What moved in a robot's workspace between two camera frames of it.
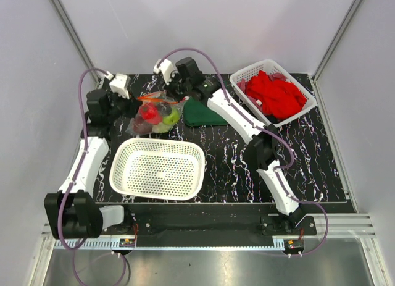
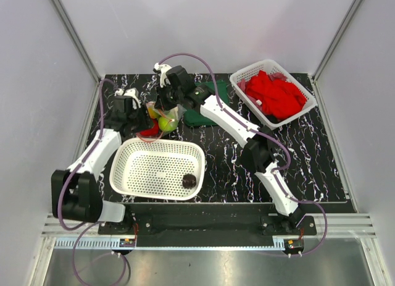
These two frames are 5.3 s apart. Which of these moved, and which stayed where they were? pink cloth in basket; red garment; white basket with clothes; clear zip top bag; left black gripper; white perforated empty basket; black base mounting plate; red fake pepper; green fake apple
Moved: green fake apple; left black gripper; clear zip top bag; red fake pepper
Stayed: red garment; black base mounting plate; white basket with clothes; pink cloth in basket; white perforated empty basket
